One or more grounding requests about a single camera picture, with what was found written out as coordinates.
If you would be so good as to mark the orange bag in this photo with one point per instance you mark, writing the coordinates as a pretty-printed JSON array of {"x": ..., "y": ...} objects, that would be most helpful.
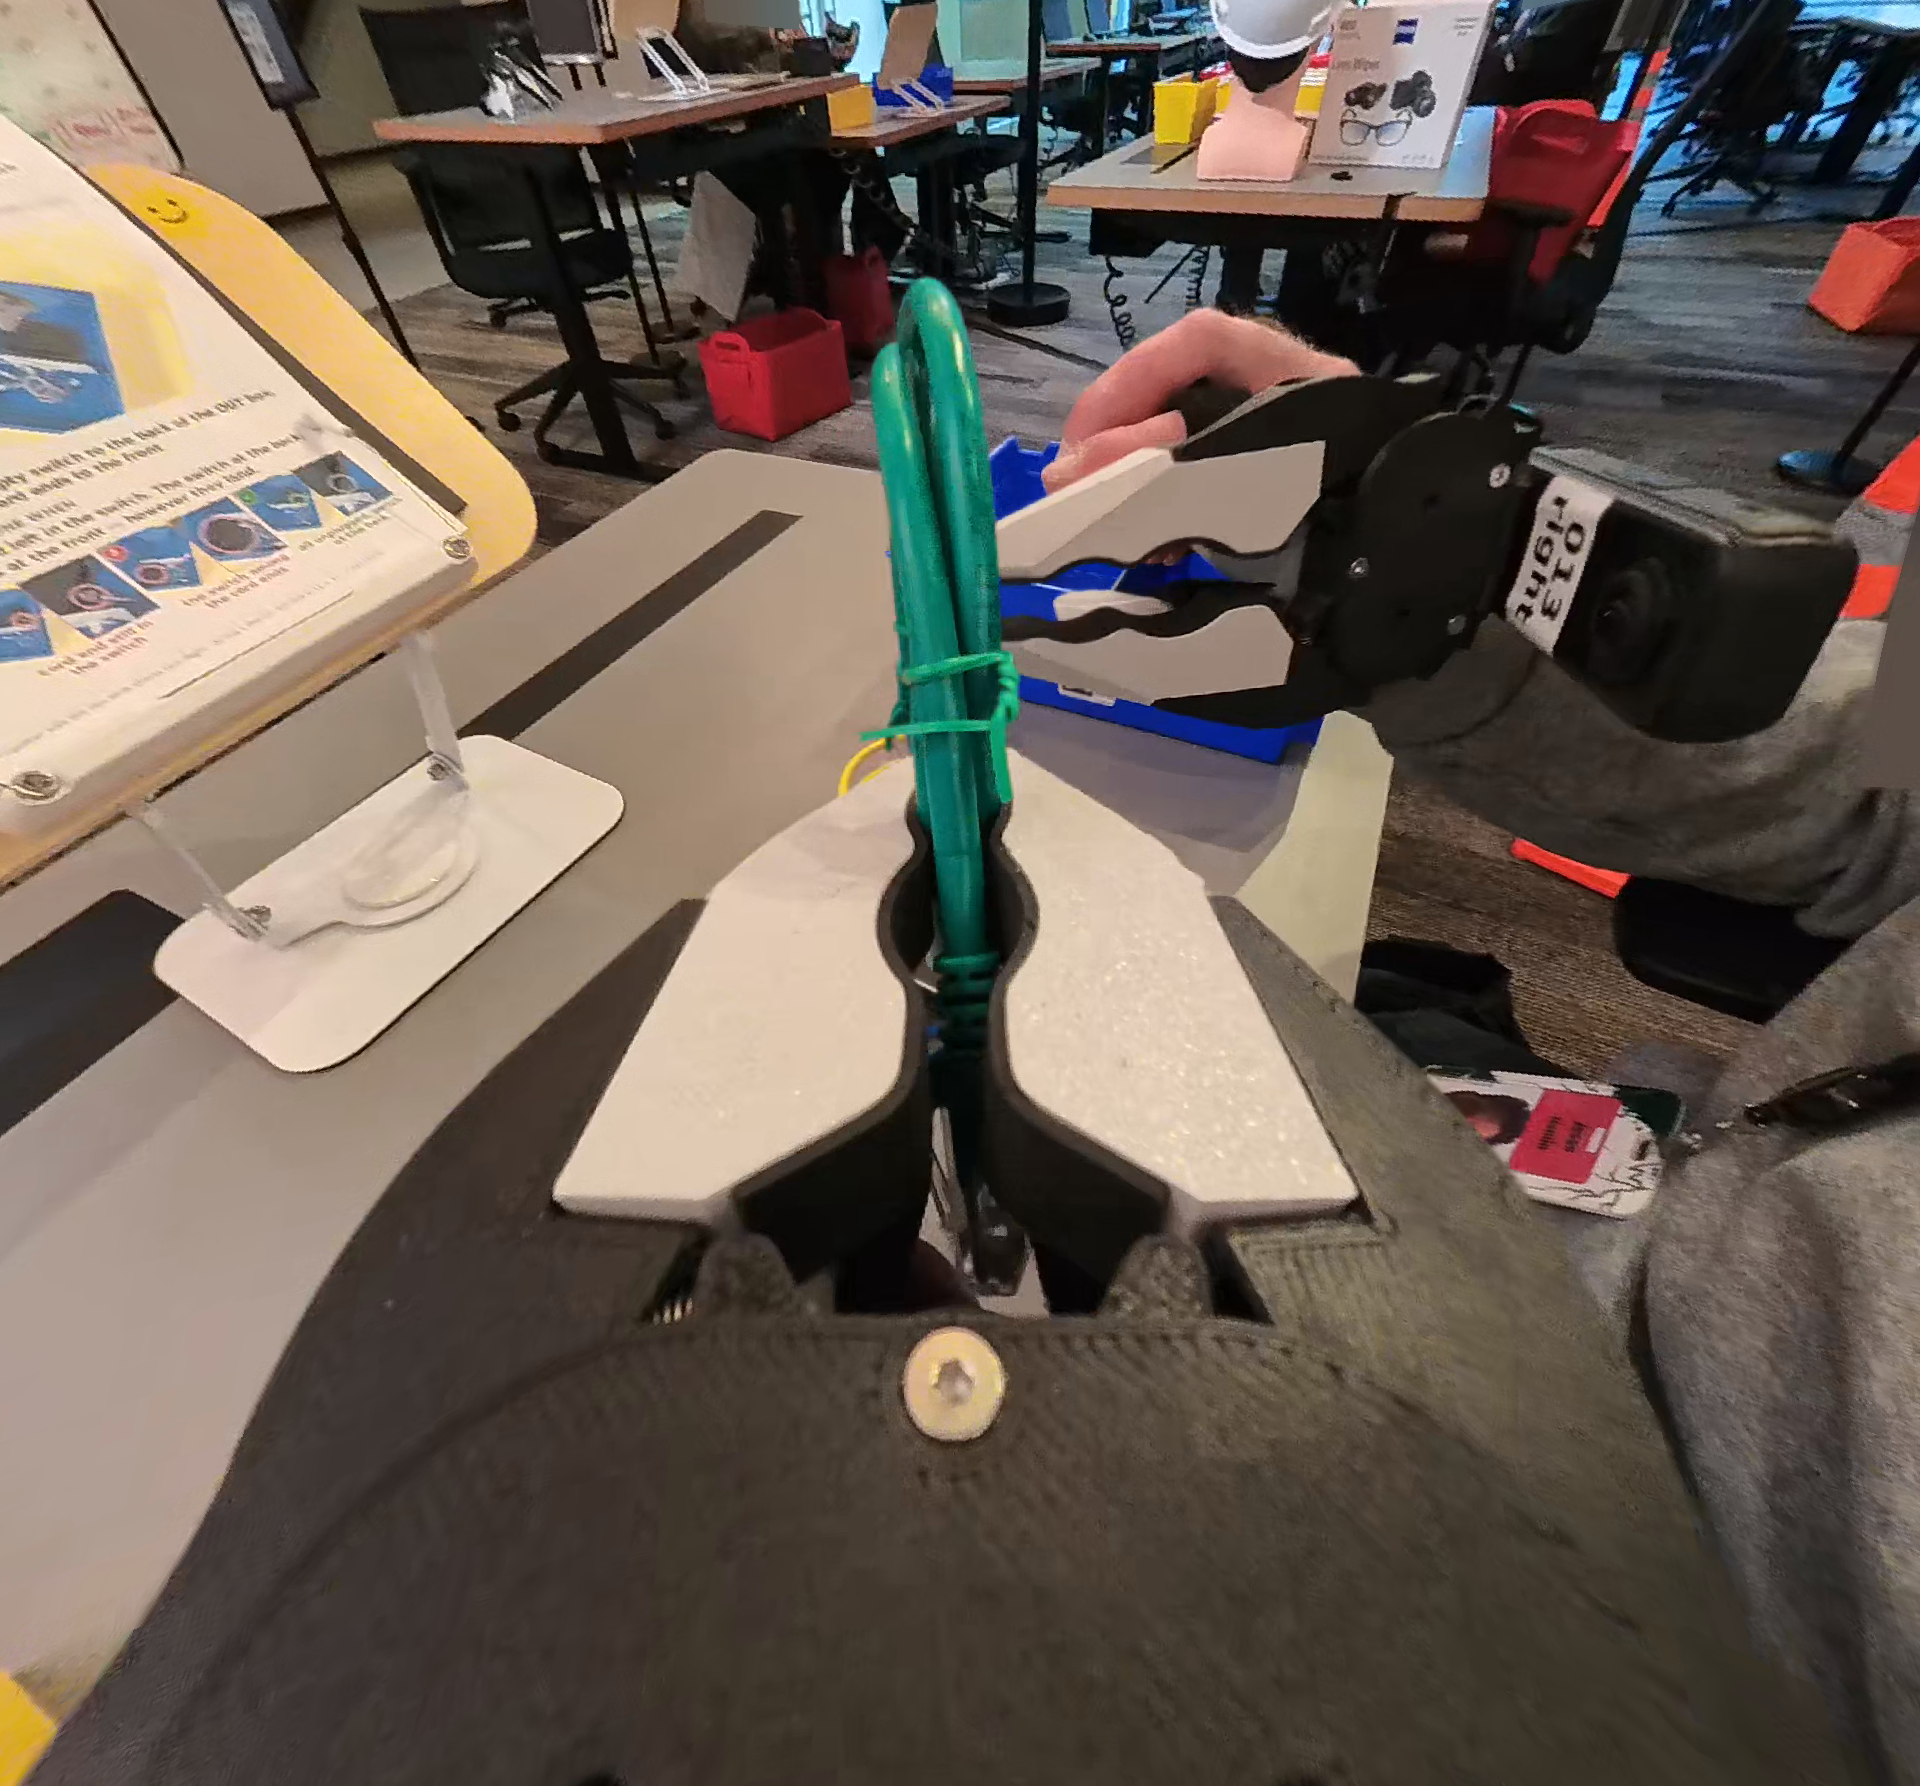
[{"x": 1868, "y": 275}]

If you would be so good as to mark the black floor bag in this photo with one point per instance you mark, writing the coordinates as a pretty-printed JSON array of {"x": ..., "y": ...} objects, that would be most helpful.
[{"x": 1725, "y": 947}]

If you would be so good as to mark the chair with red vest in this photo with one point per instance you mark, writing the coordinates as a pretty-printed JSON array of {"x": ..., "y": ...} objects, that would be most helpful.
[{"x": 1561, "y": 181}]

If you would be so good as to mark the green twist tie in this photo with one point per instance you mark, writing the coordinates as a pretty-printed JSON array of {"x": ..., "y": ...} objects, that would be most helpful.
[{"x": 960, "y": 679}]

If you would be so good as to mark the person's right forearm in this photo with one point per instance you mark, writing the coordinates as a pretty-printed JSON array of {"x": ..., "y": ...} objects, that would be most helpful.
[{"x": 1725, "y": 811}]

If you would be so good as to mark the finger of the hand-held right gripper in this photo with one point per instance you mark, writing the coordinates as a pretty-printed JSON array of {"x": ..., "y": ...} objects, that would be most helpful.
[
  {"x": 1184, "y": 496},
  {"x": 1214, "y": 655}
]

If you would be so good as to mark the small blue plastic bin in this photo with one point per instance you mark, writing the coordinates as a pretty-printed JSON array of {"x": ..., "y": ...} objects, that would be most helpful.
[{"x": 918, "y": 88}]

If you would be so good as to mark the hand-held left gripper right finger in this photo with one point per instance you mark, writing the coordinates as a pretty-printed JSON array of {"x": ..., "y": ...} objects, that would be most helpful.
[{"x": 1155, "y": 1021}]

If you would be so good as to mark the white lens wipes box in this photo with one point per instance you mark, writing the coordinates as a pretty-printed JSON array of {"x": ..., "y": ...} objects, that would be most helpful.
[{"x": 1403, "y": 77}]

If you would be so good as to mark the dark sunglasses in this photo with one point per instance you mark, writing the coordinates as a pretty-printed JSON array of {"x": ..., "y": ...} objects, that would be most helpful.
[{"x": 1831, "y": 1089}]

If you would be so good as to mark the black sign stand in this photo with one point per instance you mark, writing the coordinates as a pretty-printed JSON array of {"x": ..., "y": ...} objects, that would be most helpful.
[{"x": 254, "y": 24}]

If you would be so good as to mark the wooden top desk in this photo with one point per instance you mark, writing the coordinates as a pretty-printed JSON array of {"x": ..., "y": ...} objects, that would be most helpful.
[
  {"x": 1245, "y": 189},
  {"x": 600, "y": 115}
]

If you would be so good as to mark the person's grey clothed torso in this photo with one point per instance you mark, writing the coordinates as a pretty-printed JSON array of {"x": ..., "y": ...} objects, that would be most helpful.
[{"x": 1784, "y": 1366}]

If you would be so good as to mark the red fabric bin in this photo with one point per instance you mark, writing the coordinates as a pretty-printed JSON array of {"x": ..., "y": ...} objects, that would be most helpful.
[{"x": 781, "y": 377}]

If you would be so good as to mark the yellow plastic bin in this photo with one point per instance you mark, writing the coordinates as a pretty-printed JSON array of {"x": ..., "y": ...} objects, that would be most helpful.
[
  {"x": 848, "y": 109},
  {"x": 1182, "y": 111}
]

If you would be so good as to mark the person's right hand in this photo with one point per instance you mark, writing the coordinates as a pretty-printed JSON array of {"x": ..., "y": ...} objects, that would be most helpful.
[{"x": 1200, "y": 355}]

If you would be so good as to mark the yellow wooden board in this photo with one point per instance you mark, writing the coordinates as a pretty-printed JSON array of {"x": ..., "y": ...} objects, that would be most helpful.
[{"x": 481, "y": 510}]

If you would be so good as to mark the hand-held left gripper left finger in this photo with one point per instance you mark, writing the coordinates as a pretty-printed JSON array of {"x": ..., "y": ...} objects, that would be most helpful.
[{"x": 750, "y": 1006}]

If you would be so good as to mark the black pole with round base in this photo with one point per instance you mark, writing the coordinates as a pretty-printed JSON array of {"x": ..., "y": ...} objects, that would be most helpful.
[{"x": 1032, "y": 90}]

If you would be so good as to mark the laminated instruction sheet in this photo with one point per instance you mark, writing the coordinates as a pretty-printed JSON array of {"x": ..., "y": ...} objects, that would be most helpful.
[{"x": 181, "y": 467}]

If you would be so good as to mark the clear acrylic stand white base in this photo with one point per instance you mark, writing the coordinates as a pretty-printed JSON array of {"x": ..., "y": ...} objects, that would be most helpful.
[{"x": 495, "y": 840}]

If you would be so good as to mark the pink foam mannequin head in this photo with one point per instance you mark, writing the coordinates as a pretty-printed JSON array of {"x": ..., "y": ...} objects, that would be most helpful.
[{"x": 1252, "y": 137}]

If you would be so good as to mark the id badge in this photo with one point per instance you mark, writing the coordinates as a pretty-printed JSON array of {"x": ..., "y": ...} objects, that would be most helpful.
[{"x": 1574, "y": 1140}]

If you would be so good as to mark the black office chair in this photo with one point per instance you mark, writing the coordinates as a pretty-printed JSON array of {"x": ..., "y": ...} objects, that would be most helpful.
[{"x": 511, "y": 226}]

